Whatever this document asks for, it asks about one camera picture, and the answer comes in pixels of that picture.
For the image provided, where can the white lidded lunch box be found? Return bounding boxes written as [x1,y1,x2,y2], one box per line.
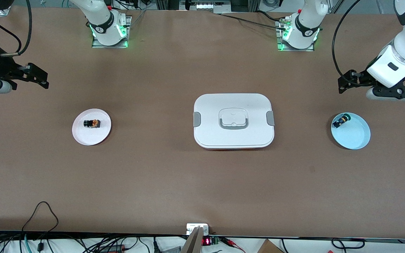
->
[193,93,275,150]

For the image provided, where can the small black blue part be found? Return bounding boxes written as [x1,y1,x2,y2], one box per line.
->
[332,113,351,129]

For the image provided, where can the light blue round plate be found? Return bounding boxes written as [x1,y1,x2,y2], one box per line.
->
[331,112,371,150]

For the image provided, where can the pink round plate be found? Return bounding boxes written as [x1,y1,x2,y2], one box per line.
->
[72,109,112,146]

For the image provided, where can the white power strip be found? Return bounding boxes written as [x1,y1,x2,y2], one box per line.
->
[180,0,231,13]

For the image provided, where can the brown cardboard piece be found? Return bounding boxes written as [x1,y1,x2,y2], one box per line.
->
[257,239,284,253]

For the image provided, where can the red and black connector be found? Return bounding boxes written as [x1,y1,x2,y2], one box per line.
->
[97,244,126,252]

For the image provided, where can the red clip leads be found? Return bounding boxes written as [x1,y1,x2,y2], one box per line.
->
[222,237,246,253]

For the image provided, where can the grey aluminium bar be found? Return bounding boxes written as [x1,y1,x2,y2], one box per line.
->
[181,226,205,253]

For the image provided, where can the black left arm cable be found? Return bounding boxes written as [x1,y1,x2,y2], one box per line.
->
[332,0,365,78]

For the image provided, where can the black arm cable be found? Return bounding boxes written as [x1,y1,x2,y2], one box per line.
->
[0,0,32,57]
[332,0,365,78]

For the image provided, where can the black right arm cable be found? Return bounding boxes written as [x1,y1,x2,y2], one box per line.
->
[0,0,32,57]

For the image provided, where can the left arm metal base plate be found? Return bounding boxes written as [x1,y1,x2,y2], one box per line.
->
[276,19,315,52]

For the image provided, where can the short black base cable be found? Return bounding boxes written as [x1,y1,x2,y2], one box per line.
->
[257,11,287,21]

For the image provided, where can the long black base cable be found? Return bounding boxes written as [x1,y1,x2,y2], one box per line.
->
[219,13,287,30]

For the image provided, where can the thin black looped cable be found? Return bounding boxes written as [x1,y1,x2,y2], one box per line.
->
[21,201,59,234]

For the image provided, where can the black flat cable loop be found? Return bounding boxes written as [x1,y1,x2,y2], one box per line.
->
[331,238,365,251]

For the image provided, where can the small silver camera bracket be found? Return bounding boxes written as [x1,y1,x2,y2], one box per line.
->
[186,223,209,236]

